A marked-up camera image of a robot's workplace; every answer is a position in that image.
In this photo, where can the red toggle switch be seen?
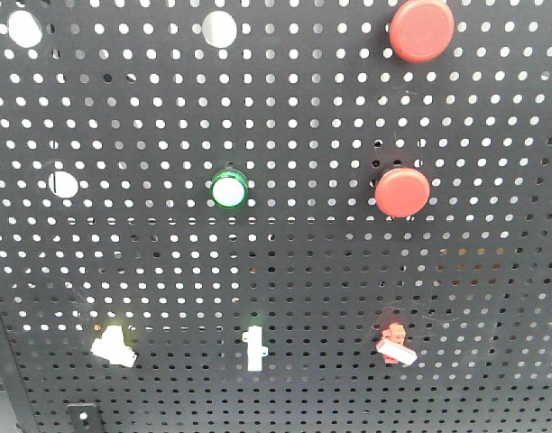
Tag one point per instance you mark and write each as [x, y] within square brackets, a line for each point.
[392, 346]

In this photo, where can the green illuminated push button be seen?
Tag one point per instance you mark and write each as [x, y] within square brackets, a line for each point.
[229, 188]

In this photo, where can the black perforated pegboard panel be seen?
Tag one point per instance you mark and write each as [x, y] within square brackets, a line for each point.
[116, 115]

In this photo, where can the lower red push button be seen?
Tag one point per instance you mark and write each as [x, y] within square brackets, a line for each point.
[402, 192]

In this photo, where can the red push button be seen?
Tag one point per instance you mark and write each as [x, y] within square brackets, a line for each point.
[421, 30]
[402, 192]

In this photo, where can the upper red push button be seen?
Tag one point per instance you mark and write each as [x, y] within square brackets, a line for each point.
[421, 30]

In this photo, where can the yellow lit toggle switch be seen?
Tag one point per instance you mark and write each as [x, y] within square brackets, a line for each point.
[112, 348]

